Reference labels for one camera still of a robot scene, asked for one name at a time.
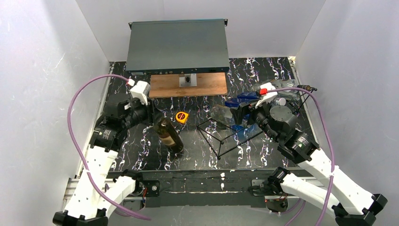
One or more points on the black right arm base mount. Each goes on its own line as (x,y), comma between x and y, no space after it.
(278,203)

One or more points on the clear square bottle black cap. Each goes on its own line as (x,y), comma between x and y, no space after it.
(299,85)

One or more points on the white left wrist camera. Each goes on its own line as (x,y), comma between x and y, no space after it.
(140,90)

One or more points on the blue square bottle front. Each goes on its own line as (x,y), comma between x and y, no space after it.
(252,96)

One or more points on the wooden board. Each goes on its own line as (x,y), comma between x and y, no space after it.
(174,85)

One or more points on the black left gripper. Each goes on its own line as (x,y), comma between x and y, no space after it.
(150,111)

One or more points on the orange small object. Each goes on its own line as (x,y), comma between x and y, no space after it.
(181,117)

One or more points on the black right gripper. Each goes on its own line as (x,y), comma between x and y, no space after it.
(246,110)

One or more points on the black wire wine rack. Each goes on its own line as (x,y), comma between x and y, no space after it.
(227,137)

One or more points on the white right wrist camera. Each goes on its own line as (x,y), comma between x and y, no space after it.
(266,95)

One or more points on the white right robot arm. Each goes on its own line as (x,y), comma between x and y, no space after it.
(340,197)

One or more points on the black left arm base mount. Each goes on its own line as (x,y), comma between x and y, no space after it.
(148,188)

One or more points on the clear round glass bottle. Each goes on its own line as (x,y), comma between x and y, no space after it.
(289,97)

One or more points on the blue square bottle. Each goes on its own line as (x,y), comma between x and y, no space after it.
(252,96)
(234,102)

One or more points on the grey rack-mount device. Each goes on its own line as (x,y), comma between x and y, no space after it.
(178,46)

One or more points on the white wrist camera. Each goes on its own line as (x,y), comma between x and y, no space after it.
(266,95)
(140,90)

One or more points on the dark green wine bottle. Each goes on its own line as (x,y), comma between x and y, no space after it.
(168,135)

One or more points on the metal bracket on board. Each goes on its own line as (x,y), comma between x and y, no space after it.
(188,80)

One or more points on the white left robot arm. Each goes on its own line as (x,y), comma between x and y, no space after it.
(92,202)

